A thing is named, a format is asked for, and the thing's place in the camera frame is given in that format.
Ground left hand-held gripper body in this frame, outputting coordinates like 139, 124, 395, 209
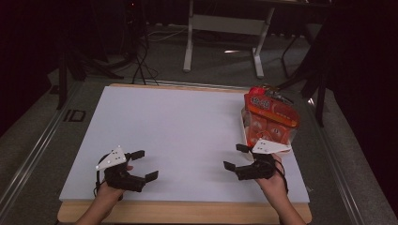
95, 144, 148, 193

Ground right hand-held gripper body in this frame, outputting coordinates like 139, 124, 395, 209
234, 138, 293, 182

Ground white divided container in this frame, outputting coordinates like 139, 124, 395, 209
239, 106, 294, 161

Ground small orange sachet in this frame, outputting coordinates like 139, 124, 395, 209
243, 94, 300, 128

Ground red and black packet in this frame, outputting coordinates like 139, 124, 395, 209
249, 84, 295, 105

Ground person's left hand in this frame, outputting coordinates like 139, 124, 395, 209
94, 163, 134, 202

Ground person's right hand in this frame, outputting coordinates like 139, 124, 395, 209
254, 153, 289, 201

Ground black metal stand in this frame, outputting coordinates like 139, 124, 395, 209
267, 31, 331, 128
55, 43, 125, 111

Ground dark curtain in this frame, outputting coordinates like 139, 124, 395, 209
0, 0, 67, 137
325, 0, 398, 217

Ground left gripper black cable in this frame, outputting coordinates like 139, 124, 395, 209
93, 155, 107, 199

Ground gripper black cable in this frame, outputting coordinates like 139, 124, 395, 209
93, 155, 107, 199
274, 155, 290, 195

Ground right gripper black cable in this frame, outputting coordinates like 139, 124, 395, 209
274, 155, 290, 195

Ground black floor bracket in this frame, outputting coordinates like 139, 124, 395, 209
63, 109, 86, 123

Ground metal floor rail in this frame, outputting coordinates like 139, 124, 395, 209
0, 82, 83, 217
308, 97, 367, 225

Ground black floor cables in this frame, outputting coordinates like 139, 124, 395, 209
130, 27, 160, 86

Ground white floor cable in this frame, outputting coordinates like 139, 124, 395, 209
145, 28, 190, 43

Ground white desk frame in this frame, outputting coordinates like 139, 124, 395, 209
182, 0, 276, 79

